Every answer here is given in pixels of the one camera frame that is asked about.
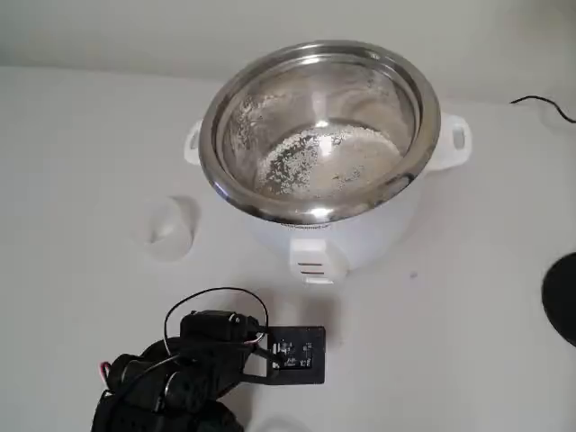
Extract translucent plastic cup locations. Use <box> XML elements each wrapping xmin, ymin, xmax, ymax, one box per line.
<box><xmin>136</xmin><ymin>195</ymin><xmax>200</xmax><ymax>263</ymax></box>

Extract white rice grains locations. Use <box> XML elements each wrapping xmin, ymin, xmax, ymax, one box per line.
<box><xmin>254</xmin><ymin>125</ymin><xmax>404</xmax><ymax>202</ymax></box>

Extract white rice cooker housing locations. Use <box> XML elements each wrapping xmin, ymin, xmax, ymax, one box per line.
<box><xmin>183</xmin><ymin>114</ymin><xmax>473</xmax><ymax>285</ymax></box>

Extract stainless steel inner pot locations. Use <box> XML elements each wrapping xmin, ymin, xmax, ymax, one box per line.
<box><xmin>197</xmin><ymin>40</ymin><xmax>441</xmax><ymax>226</ymax></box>

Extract black round disc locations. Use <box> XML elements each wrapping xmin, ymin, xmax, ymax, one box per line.
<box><xmin>541</xmin><ymin>251</ymin><xmax>576</xmax><ymax>347</ymax></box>

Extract black camera board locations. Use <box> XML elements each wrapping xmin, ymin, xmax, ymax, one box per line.
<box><xmin>245</xmin><ymin>326</ymin><xmax>326</xmax><ymax>387</ymax></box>

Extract thin black cable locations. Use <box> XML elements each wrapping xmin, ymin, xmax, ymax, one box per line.
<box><xmin>509</xmin><ymin>94</ymin><xmax>576</xmax><ymax>123</ymax></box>

